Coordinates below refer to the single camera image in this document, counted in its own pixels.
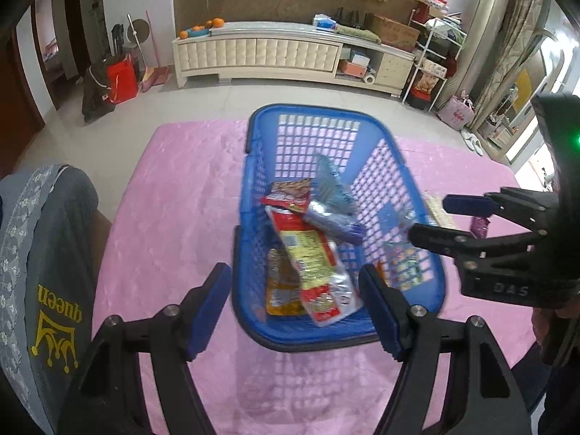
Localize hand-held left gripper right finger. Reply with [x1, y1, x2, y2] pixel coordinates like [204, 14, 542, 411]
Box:
[359, 264, 534, 435]

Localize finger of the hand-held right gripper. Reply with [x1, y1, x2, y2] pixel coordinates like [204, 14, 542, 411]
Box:
[407, 222, 536, 260]
[442, 187, 561, 217]

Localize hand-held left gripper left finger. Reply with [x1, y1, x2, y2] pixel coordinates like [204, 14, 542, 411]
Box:
[59, 262, 233, 435]

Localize light blue snack packet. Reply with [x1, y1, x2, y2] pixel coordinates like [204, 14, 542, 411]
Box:
[380, 239, 423, 291]

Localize orange snack packet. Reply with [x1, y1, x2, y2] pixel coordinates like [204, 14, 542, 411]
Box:
[266, 248, 305, 317]

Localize red white snack packet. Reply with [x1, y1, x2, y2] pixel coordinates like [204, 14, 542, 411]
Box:
[265, 205, 364, 328]

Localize silver blue snack packet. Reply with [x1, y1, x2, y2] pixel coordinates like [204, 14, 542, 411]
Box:
[303, 154, 366, 244]

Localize blue plastic basket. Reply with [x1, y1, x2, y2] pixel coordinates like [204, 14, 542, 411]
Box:
[232, 104, 447, 352]

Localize person's right hand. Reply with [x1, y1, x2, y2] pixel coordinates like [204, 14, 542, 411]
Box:
[533, 308, 548, 344]

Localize white slippers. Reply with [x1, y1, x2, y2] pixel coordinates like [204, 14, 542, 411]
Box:
[460, 129, 485, 156]

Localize pink bag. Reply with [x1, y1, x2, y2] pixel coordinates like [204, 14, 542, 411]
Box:
[437, 91, 476, 132]

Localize pink tablecloth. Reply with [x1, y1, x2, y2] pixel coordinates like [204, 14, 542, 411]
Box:
[91, 120, 543, 435]

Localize patterned curtain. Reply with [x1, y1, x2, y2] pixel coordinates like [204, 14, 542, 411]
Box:
[471, 0, 549, 133]

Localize standing air conditioner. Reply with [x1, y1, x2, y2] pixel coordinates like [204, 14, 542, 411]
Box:
[455, 0, 513, 101]

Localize cardboard box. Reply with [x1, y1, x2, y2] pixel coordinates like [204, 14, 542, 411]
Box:
[365, 13, 422, 53]

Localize green folded cloth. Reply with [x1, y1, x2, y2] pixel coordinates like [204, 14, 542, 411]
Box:
[335, 24, 381, 43]

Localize blue tissue box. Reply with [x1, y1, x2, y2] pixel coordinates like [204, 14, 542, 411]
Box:
[312, 14, 339, 33]

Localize pink broom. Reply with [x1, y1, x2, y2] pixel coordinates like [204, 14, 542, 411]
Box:
[138, 9, 170, 94]

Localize white TV cabinet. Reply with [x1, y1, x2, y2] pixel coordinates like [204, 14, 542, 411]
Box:
[171, 21, 417, 97]

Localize red bag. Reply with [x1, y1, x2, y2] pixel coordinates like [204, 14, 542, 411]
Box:
[106, 56, 139, 105]

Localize black bag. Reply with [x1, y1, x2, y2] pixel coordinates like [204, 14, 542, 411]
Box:
[81, 57, 117, 123]

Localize dark wooden door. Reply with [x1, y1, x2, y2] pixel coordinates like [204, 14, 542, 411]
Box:
[0, 32, 44, 177]

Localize white wire shelf rack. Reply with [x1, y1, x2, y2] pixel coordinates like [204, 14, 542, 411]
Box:
[401, 6, 468, 112]

